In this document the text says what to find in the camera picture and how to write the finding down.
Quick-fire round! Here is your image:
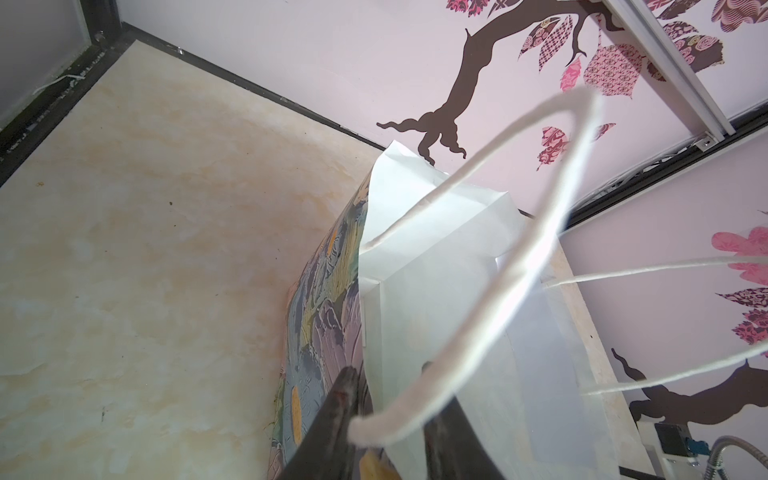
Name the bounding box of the floral paper gift bag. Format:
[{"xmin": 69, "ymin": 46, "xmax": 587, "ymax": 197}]
[{"xmin": 266, "ymin": 86, "xmax": 768, "ymax": 480}]

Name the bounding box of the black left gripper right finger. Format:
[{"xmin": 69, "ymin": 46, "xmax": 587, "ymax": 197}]
[{"xmin": 423, "ymin": 397, "xmax": 505, "ymax": 480}]

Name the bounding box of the aluminium rail back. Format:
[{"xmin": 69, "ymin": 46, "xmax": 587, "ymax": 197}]
[{"xmin": 604, "ymin": 1, "xmax": 736, "ymax": 145}]

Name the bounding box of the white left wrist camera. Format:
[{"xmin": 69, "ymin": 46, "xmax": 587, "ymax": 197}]
[{"xmin": 637, "ymin": 419, "xmax": 768, "ymax": 480}]

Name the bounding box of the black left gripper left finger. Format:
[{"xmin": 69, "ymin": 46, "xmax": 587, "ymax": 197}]
[{"xmin": 278, "ymin": 366, "xmax": 359, "ymax": 480}]

